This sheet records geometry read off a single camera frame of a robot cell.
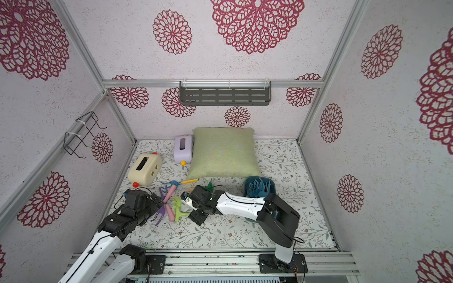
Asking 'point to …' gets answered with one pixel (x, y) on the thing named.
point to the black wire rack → (79, 139)
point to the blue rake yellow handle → (258, 189)
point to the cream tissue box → (144, 168)
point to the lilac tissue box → (183, 148)
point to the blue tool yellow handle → (177, 183)
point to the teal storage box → (251, 179)
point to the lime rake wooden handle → (177, 201)
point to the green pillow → (223, 152)
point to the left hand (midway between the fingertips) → (157, 205)
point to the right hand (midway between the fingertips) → (194, 211)
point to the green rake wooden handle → (210, 186)
